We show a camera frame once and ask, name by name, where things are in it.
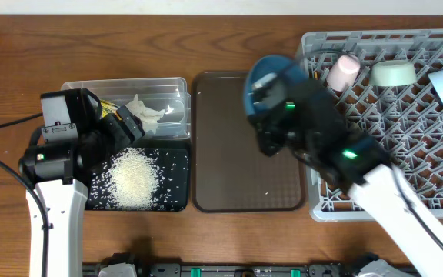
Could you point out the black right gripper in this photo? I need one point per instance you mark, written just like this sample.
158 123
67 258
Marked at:
271 141

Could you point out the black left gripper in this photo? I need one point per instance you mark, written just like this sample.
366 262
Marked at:
119 140

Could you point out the green yellow snack wrapper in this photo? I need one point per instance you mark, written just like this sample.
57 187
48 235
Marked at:
108 108

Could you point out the white napkin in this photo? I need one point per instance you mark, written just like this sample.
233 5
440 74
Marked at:
144 113

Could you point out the white rice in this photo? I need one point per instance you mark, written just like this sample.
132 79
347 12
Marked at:
133 177

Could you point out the dark blue plate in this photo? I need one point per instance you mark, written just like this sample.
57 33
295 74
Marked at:
266 65

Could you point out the pink plastic cup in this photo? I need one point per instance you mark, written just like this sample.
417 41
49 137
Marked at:
343 73

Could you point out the mint green small bowl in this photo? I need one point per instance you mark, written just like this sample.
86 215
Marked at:
392 73

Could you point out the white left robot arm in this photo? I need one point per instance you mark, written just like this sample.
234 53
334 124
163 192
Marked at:
58 166

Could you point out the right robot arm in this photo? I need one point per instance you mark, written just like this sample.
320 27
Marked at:
362 169

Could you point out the black food waste tray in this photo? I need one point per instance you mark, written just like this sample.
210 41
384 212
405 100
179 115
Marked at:
175 181

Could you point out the clear plastic waste bin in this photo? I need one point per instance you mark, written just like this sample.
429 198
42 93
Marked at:
170 94

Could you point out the grey dishwasher rack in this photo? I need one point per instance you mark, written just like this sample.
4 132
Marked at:
406 120

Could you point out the brown serving tray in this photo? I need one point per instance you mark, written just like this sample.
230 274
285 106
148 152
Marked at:
230 172

